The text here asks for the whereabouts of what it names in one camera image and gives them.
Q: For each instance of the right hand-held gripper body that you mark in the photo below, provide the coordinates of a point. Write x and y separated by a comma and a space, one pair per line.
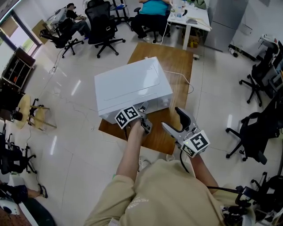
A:
195, 143

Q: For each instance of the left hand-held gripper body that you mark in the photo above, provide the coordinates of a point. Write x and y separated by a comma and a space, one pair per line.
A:
127, 117

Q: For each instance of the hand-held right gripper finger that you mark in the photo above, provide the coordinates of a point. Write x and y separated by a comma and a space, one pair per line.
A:
170, 131
184, 118

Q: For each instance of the white microwave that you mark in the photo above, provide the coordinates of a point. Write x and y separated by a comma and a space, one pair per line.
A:
130, 83

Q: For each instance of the person's left forearm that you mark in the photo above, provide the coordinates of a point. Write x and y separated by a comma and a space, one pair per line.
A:
130, 152

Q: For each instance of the person's right forearm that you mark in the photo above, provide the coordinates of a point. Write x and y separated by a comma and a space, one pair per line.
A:
202, 170

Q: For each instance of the person's white shoe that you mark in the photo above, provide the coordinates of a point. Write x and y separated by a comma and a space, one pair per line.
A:
170, 157
144, 163

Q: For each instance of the person's beige shirt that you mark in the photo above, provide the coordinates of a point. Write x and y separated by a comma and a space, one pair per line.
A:
168, 198

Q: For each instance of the yellow cardboard box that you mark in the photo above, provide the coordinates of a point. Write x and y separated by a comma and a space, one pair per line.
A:
192, 39

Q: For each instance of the black mesh office chair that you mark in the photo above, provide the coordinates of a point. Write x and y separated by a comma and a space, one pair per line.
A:
101, 24

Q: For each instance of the clear plastic bottle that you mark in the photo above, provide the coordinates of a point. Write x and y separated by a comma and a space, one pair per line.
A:
178, 12

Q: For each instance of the white office desk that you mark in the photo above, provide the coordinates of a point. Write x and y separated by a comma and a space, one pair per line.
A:
194, 15

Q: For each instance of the grey metal cabinet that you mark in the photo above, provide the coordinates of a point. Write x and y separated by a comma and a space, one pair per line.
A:
223, 22

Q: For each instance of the dark shelf unit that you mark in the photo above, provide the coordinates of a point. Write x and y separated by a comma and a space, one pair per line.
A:
16, 68

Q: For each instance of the brown cardboard sheet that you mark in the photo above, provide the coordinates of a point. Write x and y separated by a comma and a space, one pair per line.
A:
40, 31

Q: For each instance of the dark green bin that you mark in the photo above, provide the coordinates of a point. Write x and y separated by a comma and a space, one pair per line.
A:
42, 214

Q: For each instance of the white round device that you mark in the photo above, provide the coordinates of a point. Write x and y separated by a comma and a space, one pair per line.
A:
8, 207

